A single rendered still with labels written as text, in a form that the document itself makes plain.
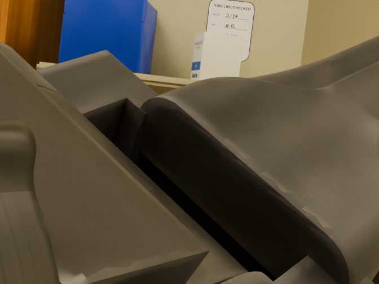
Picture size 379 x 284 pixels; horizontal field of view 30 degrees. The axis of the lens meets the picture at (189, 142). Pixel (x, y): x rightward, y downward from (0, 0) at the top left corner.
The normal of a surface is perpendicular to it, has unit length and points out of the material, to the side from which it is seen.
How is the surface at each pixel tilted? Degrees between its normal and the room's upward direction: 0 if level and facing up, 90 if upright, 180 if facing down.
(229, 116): 38
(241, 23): 90
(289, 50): 90
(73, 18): 90
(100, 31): 90
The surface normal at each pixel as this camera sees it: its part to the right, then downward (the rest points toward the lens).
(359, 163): 0.31, -0.72
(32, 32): 0.99, 0.12
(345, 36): -0.09, 0.04
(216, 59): 0.21, 0.07
